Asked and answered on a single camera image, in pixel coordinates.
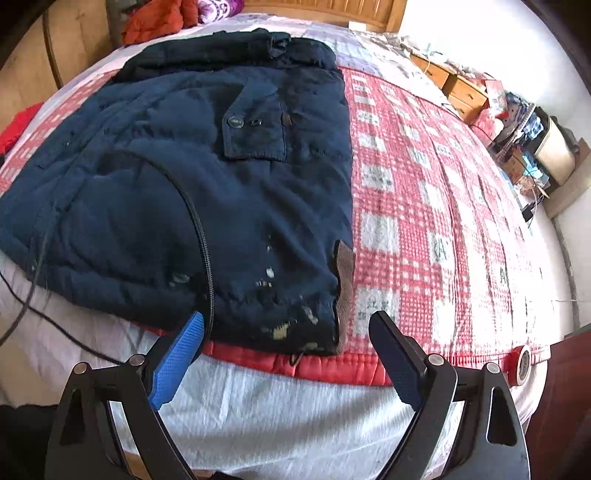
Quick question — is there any wooden nightstand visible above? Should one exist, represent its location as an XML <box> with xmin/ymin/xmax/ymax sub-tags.
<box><xmin>411</xmin><ymin>53</ymin><xmax>455</xmax><ymax>90</ymax></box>
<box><xmin>445</xmin><ymin>74</ymin><xmax>490</xmax><ymax>124</ymax></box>

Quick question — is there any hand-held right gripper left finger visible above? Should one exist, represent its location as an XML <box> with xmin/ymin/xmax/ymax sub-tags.
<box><xmin>45</xmin><ymin>311</ymin><xmax>205</xmax><ymax>480</ymax></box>

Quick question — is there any wooden bed headboard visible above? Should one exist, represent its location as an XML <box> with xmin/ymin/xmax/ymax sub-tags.
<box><xmin>240</xmin><ymin>0</ymin><xmax>407</xmax><ymax>33</ymax></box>

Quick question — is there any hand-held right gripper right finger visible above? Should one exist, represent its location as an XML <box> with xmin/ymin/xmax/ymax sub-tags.
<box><xmin>368</xmin><ymin>311</ymin><xmax>532</xmax><ymax>480</ymax></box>

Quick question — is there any orange padded jacket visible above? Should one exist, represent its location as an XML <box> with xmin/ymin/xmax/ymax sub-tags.
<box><xmin>122</xmin><ymin>0</ymin><xmax>200</xmax><ymax>45</ymax></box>

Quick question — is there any pink bag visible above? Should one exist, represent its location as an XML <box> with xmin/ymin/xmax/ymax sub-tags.
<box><xmin>471</xmin><ymin>111</ymin><xmax>502</xmax><ymax>139</ymax></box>

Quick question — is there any cardboard sheet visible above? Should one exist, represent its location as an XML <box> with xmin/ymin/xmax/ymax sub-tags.
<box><xmin>542</xmin><ymin>134</ymin><xmax>591</xmax><ymax>220</ymax></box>

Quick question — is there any pastel patchwork bedsheet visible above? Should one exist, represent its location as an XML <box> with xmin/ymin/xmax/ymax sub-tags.
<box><xmin>0</xmin><ymin>14</ymin><xmax>546</xmax><ymax>480</ymax></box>

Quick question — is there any red checked blanket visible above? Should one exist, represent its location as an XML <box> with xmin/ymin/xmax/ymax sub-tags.
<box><xmin>0</xmin><ymin>65</ymin><xmax>552</xmax><ymax>387</ymax></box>

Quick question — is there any pile of blue clothes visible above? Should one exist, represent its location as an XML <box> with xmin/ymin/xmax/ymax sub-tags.
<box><xmin>503</xmin><ymin>92</ymin><xmax>541</xmax><ymax>139</ymax></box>

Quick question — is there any navy padded jacket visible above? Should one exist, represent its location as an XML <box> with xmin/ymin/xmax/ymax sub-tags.
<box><xmin>0</xmin><ymin>28</ymin><xmax>356</xmax><ymax>356</ymax></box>

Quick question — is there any red cloth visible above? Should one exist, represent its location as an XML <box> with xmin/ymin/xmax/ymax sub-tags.
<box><xmin>0</xmin><ymin>102</ymin><xmax>44</xmax><ymax>155</ymax></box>

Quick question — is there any thin black cable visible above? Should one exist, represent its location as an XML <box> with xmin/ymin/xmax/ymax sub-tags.
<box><xmin>0</xmin><ymin>203</ymin><xmax>127</xmax><ymax>366</ymax></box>

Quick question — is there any brown wooden door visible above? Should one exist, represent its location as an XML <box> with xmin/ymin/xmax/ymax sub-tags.
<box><xmin>526</xmin><ymin>323</ymin><xmax>591</xmax><ymax>480</ymax></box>

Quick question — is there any beige woven box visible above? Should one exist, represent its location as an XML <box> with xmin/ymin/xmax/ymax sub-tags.
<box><xmin>531</xmin><ymin>108</ymin><xmax>578</xmax><ymax>185</ymax></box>

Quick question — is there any wooden wardrobe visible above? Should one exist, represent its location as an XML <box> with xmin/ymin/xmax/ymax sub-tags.
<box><xmin>0</xmin><ymin>0</ymin><xmax>125</xmax><ymax>123</ymax></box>

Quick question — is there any black braided cable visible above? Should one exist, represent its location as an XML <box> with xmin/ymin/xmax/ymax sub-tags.
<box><xmin>108</xmin><ymin>148</ymin><xmax>217</xmax><ymax>335</ymax></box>

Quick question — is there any purple patterned pillow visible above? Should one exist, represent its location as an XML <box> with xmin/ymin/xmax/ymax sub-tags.
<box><xmin>196</xmin><ymin>0</ymin><xmax>244</xmax><ymax>21</ymax></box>

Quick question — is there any cardboard box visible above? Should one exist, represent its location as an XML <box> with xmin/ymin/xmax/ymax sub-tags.
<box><xmin>503</xmin><ymin>152</ymin><xmax>548</xmax><ymax>190</ymax></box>

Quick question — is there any nightstand clutter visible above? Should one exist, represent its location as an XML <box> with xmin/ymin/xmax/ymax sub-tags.
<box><xmin>402</xmin><ymin>37</ymin><xmax>504</xmax><ymax>93</ymax></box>

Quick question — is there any tape roll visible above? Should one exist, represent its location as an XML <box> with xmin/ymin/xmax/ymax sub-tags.
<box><xmin>503</xmin><ymin>344</ymin><xmax>534</xmax><ymax>386</ymax></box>

